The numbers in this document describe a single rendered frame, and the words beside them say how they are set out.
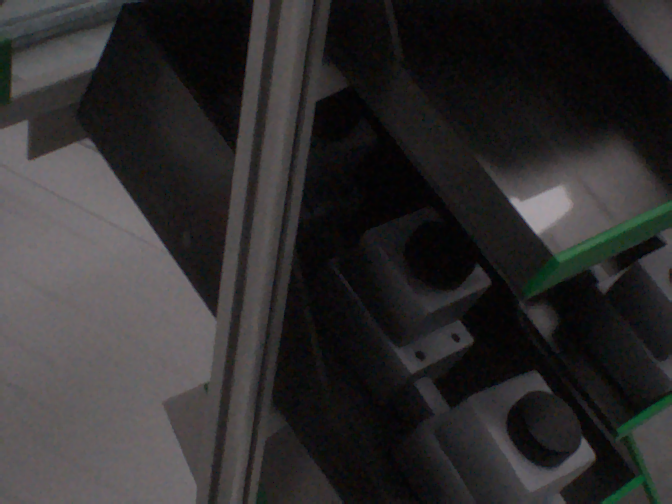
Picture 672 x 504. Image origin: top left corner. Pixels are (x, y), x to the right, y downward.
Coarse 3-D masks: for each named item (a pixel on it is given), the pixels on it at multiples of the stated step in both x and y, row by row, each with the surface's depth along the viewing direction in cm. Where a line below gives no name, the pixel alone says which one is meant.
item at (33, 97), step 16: (80, 64) 63; (96, 64) 63; (32, 80) 61; (48, 80) 61; (64, 80) 61; (80, 80) 62; (320, 80) 47; (336, 80) 48; (16, 96) 59; (32, 96) 60; (48, 96) 61; (64, 96) 62; (80, 96) 63; (320, 96) 47; (0, 112) 59; (16, 112) 59; (32, 112) 60; (0, 128) 59; (272, 416) 55; (272, 432) 56
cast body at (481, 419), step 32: (416, 384) 56; (512, 384) 53; (544, 384) 53; (416, 416) 56; (448, 416) 52; (480, 416) 51; (512, 416) 51; (544, 416) 51; (416, 448) 54; (448, 448) 52; (480, 448) 51; (512, 448) 50; (544, 448) 50; (576, 448) 51; (416, 480) 54; (448, 480) 53; (480, 480) 51; (512, 480) 50; (544, 480) 50
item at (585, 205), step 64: (384, 0) 44; (448, 0) 52; (512, 0) 54; (576, 0) 54; (384, 64) 45; (448, 64) 49; (512, 64) 51; (576, 64) 53; (640, 64) 52; (448, 128) 44; (512, 128) 48; (576, 128) 50; (640, 128) 52; (448, 192) 44; (512, 192) 46; (576, 192) 48; (640, 192) 50; (512, 256) 43; (576, 256) 42
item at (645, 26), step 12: (612, 0) 60; (624, 0) 60; (636, 0) 61; (648, 0) 61; (660, 0) 62; (624, 12) 59; (636, 12) 60; (648, 12) 60; (660, 12) 61; (636, 24) 59; (648, 24) 60; (660, 24) 60; (648, 36) 59; (660, 36) 60; (660, 48) 59; (660, 60) 54
